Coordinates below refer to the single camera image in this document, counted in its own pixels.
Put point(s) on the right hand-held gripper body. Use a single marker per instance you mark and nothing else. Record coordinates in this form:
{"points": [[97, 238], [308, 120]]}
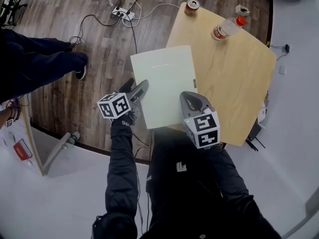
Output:
{"points": [[199, 123]]}

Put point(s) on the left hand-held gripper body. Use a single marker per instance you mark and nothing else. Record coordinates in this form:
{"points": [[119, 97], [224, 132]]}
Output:
{"points": [[117, 106]]}

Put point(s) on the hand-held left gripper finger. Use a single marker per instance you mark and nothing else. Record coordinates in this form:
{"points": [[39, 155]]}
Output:
{"points": [[126, 84]]}

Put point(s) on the white folder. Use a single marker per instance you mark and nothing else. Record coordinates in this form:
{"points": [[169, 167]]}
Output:
{"points": [[164, 83]]}

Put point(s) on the person's left forearm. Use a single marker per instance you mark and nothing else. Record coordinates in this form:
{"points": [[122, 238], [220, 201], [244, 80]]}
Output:
{"points": [[122, 163]]}

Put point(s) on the person's right forearm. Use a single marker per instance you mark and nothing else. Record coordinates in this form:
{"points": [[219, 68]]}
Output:
{"points": [[236, 188]]}

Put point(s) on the green plastic bottle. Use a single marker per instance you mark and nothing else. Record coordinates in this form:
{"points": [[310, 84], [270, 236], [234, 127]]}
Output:
{"points": [[72, 138]]}

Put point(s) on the black router with antennas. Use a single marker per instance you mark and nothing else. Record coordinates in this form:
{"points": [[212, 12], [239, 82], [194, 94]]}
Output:
{"points": [[254, 133]]}

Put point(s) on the person's black jacket torso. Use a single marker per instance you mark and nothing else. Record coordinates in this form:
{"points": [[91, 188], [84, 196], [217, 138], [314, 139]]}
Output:
{"points": [[179, 183]]}

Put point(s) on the white device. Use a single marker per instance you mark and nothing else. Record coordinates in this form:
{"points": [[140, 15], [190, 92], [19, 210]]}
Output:
{"points": [[262, 113]]}

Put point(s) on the white power strip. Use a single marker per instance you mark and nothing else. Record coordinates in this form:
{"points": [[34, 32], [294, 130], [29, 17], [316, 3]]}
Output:
{"points": [[122, 13]]}

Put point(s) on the clear plastic bottle red cap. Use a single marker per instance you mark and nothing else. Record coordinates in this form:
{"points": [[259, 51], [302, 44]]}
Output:
{"points": [[225, 29]]}

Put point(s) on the red drink can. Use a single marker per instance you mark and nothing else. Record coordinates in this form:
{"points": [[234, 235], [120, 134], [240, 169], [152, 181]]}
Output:
{"points": [[192, 7]]}

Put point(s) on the red packet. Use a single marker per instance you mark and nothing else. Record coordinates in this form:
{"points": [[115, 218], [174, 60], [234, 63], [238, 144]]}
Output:
{"points": [[22, 150]]}

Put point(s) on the black power adapter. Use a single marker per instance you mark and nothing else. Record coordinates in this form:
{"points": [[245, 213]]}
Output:
{"points": [[287, 48]]}

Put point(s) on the black stand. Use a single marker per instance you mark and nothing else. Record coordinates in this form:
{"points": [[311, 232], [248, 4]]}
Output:
{"points": [[11, 9]]}

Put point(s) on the white wall socket plate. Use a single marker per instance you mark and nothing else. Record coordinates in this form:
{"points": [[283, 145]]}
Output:
{"points": [[282, 70]]}

